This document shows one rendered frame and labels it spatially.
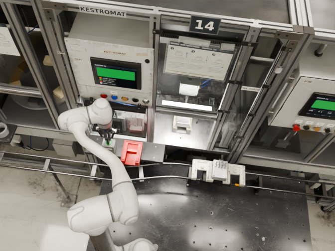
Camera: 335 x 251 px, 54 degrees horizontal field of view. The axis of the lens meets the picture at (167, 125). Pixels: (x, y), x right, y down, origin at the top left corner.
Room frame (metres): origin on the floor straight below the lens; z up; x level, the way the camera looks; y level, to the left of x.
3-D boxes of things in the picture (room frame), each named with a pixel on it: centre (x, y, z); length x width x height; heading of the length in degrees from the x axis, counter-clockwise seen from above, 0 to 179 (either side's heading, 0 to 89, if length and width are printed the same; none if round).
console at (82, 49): (1.18, 0.31, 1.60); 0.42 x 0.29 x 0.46; 89
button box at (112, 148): (0.98, 0.37, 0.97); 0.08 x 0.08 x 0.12; 89
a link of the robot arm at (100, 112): (0.97, 0.38, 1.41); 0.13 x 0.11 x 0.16; 114
